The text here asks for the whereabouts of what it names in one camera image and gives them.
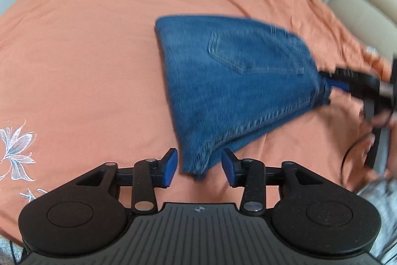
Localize person's right hand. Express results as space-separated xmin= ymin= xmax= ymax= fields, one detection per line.
xmin=360 ymin=110 xmax=396 ymax=178

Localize beige padded headboard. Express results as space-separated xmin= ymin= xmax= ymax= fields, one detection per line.
xmin=323 ymin=0 xmax=396 ymax=60

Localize blue denim jeans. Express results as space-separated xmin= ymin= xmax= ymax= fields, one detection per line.
xmin=155 ymin=15 xmax=331 ymax=177

